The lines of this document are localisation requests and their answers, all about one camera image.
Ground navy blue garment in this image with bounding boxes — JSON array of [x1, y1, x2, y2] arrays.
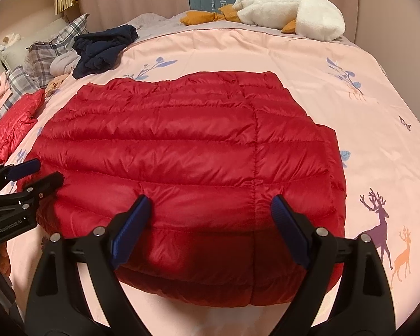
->
[[72, 24, 139, 80]]

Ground small white plush toy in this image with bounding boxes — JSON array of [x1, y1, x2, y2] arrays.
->
[[0, 34, 22, 61]]

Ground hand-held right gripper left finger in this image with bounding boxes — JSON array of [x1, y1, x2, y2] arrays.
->
[[24, 195, 152, 336]]

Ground cream pillow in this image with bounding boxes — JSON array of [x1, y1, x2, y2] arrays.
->
[[1, 17, 71, 71]]

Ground grey bedsheet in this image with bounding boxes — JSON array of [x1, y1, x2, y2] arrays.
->
[[128, 13, 352, 44]]

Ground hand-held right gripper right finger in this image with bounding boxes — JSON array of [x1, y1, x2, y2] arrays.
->
[[270, 195, 397, 336]]

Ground plaid cloth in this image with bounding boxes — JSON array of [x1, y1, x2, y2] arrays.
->
[[0, 66, 41, 128]]

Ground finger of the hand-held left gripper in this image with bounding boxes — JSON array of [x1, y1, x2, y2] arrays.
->
[[0, 158, 41, 191], [16, 171, 64, 206]]

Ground white goose plush toy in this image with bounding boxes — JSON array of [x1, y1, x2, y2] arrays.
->
[[179, 0, 346, 41]]

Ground pale grey garment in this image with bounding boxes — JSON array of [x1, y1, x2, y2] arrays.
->
[[50, 54, 79, 76]]

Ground plaid pillow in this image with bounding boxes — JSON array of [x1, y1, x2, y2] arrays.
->
[[24, 13, 90, 88]]

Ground pink printed quilt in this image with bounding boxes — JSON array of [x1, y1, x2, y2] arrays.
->
[[3, 28, 420, 336]]

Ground small red down jacket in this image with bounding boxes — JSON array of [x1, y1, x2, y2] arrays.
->
[[0, 89, 45, 169]]

